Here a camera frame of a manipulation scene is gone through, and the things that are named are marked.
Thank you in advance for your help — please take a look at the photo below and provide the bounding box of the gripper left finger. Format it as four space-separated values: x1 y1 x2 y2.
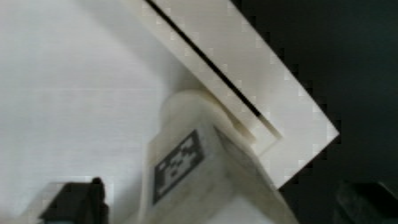
39 177 108 224

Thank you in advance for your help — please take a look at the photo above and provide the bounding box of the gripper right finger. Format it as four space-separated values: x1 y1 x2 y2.
332 181 398 224

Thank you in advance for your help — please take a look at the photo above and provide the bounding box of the white leg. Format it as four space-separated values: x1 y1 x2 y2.
137 90 298 224

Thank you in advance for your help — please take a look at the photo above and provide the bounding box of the white square table top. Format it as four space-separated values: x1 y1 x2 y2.
0 0 201 224

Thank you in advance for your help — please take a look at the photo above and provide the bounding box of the white U-shaped fence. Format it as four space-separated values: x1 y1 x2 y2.
137 0 337 186

